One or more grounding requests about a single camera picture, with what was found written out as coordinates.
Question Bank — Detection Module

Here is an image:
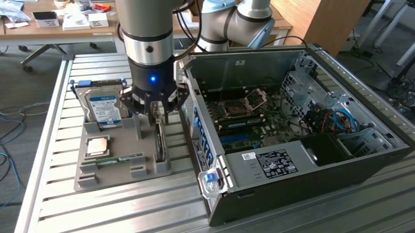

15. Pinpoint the white box black top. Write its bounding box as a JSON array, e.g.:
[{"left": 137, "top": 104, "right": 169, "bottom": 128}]
[{"left": 31, "top": 11, "right": 61, "bottom": 28}]

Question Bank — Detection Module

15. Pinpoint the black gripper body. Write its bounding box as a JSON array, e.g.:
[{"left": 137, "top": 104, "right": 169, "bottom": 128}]
[{"left": 128, "top": 61, "right": 177, "bottom": 96}]

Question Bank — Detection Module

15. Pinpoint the green motherboard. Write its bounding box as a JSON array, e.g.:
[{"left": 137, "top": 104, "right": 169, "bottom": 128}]
[{"left": 204, "top": 97, "right": 308, "bottom": 155}]

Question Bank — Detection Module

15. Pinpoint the black plastic shroud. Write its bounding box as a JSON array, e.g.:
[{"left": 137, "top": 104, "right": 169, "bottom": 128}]
[{"left": 300, "top": 134, "right": 356, "bottom": 167}]

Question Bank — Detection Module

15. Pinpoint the grey floor cable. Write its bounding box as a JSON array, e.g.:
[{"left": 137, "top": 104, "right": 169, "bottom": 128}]
[{"left": 0, "top": 101, "right": 49, "bottom": 117}]

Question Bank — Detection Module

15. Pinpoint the green RAM stick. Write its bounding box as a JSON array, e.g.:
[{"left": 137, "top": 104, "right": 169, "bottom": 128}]
[{"left": 79, "top": 152, "right": 144, "bottom": 168}]

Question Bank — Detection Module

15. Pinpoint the flat white box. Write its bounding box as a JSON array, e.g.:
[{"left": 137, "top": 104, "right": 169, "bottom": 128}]
[{"left": 61, "top": 13, "right": 92, "bottom": 31}]

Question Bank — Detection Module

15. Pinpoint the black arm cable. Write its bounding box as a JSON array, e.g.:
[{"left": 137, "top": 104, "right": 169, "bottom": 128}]
[{"left": 172, "top": 0, "right": 204, "bottom": 60}]

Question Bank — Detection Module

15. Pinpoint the red wire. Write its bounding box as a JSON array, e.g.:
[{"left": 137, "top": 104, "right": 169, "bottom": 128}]
[{"left": 321, "top": 112, "right": 337, "bottom": 133}]

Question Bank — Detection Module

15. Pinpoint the black case cable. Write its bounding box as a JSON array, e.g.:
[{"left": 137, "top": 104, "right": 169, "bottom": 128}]
[{"left": 274, "top": 35, "right": 309, "bottom": 48}]

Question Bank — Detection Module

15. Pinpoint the grey power supply unit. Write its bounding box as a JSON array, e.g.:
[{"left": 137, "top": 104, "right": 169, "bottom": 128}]
[{"left": 224, "top": 140, "right": 320, "bottom": 192}]

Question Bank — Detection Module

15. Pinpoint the hard disk blue caddy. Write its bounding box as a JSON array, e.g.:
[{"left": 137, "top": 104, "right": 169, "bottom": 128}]
[{"left": 69, "top": 78, "right": 132, "bottom": 129}]

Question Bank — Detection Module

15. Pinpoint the black green graphics card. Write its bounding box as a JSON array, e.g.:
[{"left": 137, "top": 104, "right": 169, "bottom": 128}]
[{"left": 150, "top": 100, "right": 166, "bottom": 163}]

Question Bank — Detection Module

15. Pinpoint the white paper stack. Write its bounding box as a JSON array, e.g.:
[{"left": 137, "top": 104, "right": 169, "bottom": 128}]
[{"left": 176, "top": 11, "right": 200, "bottom": 29}]

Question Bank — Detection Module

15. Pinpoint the blue expansion slot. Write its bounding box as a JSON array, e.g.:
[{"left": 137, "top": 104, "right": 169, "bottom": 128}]
[{"left": 218, "top": 134, "right": 250, "bottom": 144}]

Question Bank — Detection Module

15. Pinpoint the clear plastic bag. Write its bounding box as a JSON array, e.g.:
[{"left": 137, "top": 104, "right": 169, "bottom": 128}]
[{"left": 0, "top": 0, "right": 31, "bottom": 23}]

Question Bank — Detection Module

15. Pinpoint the dark installed RAM stick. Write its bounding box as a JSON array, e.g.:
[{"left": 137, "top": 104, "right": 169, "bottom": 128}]
[{"left": 217, "top": 117, "right": 265, "bottom": 131}]

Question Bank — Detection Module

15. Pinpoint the perforated metal drive cage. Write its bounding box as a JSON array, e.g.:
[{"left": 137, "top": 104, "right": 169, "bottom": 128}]
[{"left": 278, "top": 70, "right": 356, "bottom": 117}]

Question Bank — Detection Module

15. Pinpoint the metal fan grille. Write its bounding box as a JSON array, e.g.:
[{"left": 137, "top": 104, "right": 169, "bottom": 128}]
[{"left": 180, "top": 97, "right": 197, "bottom": 122}]

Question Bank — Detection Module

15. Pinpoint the red plastic item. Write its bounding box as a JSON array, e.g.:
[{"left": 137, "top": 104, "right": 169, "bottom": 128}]
[{"left": 92, "top": 2, "right": 113, "bottom": 13}]

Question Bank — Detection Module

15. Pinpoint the silver CPU chip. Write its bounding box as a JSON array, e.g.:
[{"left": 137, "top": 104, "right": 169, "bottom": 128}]
[{"left": 86, "top": 138, "right": 109, "bottom": 156}]

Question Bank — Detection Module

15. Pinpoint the CPU socket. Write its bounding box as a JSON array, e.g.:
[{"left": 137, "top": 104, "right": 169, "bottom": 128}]
[{"left": 221, "top": 99, "right": 252, "bottom": 118}]

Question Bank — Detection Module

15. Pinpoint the white desk frame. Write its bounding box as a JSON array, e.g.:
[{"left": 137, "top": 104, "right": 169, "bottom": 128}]
[{"left": 356, "top": 0, "right": 415, "bottom": 67}]

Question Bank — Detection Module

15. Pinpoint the metal socket cover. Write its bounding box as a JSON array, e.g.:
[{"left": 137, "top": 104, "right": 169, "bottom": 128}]
[{"left": 242, "top": 88, "right": 270, "bottom": 110}]

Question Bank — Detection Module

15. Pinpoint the blue floor cable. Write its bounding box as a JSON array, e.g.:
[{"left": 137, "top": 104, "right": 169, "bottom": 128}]
[{"left": 0, "top": 116, "right": 25, "bottom": 210}]

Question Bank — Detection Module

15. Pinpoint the metal disk bay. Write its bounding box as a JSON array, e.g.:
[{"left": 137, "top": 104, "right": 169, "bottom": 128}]
[{"left": 336, "top": 126, "right": 394, "bottom": 158}]

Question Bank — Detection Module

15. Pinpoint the grey parts rack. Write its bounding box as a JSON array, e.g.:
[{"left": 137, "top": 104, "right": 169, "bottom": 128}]
[{"left": 73, "top": 106, "right": 172, "bottom": 192}]

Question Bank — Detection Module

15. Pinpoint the blue wire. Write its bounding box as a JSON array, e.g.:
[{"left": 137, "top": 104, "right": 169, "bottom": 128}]
[{"left": 332, "top": 110, "right": 360, "bottom": 133}]

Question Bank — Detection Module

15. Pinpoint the plain white box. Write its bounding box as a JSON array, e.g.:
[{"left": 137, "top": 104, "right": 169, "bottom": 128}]
[{"left": 88, "top": 12, "right": 109, "bottom": 29}]

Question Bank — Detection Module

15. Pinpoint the wooden desk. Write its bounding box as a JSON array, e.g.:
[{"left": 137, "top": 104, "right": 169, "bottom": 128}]
[{"left": 0, "top": 0, "right": 294, "bottom": 41}]

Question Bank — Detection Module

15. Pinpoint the black open PC case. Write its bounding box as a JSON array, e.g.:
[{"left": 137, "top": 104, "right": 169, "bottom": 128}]
[{"left": 173, "top": 43, "right": 415, "bottom": 228}]

